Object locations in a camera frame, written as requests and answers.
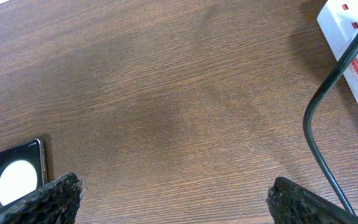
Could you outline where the white power strip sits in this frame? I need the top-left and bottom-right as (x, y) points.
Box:
(317, 0), (358, 104)

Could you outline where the black charger cable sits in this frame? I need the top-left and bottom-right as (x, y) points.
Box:
(302, 2), (358, 216)

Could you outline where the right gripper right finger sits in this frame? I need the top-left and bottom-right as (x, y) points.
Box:
(266, 177), (358, 224)

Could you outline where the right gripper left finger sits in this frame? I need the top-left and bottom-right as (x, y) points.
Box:
(0, 172), (82, 223)

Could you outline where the black smartphone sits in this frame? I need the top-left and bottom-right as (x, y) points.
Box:
(0, 138), (48, 208)

